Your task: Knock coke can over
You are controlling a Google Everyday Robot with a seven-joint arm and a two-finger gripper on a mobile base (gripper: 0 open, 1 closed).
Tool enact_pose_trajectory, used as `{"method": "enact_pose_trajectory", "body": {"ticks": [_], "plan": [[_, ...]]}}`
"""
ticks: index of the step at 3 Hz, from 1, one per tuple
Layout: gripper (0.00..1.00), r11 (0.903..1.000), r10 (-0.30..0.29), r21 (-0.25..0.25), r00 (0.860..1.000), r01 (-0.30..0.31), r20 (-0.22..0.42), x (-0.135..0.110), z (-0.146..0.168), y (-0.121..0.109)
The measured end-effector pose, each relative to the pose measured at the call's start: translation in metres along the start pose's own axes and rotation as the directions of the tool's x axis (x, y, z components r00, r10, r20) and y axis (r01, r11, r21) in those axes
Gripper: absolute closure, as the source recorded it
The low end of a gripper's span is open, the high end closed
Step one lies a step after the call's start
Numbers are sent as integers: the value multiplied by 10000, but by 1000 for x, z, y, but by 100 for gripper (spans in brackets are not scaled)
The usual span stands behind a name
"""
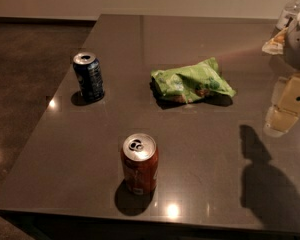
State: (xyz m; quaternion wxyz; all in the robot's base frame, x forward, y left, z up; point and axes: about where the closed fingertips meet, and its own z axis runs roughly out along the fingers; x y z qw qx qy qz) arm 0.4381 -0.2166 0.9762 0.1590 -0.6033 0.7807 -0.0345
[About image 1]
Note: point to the dark blue soda can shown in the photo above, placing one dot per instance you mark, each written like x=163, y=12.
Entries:
x=88, y=72

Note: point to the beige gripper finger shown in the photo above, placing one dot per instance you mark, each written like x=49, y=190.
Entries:
x=275, y=46
x=284, y=111

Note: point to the red coke can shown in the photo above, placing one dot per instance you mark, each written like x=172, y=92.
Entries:
x=139, y=156

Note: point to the green chip bag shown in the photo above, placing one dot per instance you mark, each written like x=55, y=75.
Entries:
x=192, y=83

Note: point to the clear plastic bottle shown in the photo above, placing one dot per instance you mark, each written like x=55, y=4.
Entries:
x=289, y=12

